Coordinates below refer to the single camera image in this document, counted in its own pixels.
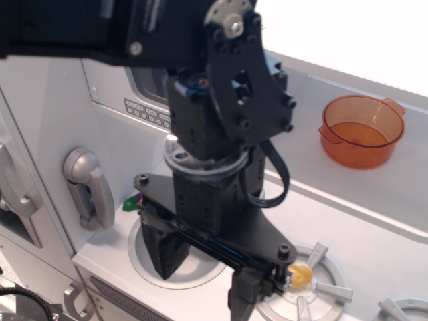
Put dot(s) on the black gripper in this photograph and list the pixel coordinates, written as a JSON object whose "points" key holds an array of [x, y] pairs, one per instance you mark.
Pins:
{"points": [[218, 208]]}

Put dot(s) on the white microwave door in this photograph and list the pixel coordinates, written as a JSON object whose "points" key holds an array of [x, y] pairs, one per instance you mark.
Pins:
{"points": [[135, 96]]}

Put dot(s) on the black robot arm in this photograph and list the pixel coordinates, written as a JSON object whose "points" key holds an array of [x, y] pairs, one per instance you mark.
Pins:
{"points": [[226, 103]]}

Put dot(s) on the round grey sink basin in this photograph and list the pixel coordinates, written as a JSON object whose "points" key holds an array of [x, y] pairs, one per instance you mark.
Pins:
{"points": [[197, 269]]}

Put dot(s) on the yellow toy potato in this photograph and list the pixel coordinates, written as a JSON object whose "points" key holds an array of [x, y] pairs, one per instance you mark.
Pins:
{"points": [[302, 274]]}

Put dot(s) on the purple toy eggplant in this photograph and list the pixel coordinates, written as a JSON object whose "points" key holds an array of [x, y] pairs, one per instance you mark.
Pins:
{"points": [[131, 203]]}

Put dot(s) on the grey stove burner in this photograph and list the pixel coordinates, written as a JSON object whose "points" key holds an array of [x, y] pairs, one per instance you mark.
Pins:
{"points": [[324, 298], [402, 309]]}

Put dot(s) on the grey toy telephone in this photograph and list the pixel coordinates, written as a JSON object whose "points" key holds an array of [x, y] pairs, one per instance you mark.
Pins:
{"points": [[89, 190]]}

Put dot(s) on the orange transparent plastic pot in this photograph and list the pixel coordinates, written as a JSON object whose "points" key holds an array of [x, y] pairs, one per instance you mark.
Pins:
{"points": [[361, 132]]}

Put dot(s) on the grey oven handle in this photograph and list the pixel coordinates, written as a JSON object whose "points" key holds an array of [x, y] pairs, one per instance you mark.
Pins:
{"points": [[76, 304]]}

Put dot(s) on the grey fridge handle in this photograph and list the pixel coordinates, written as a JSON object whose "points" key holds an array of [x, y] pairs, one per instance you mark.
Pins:
{"points": [[12, 192]]}

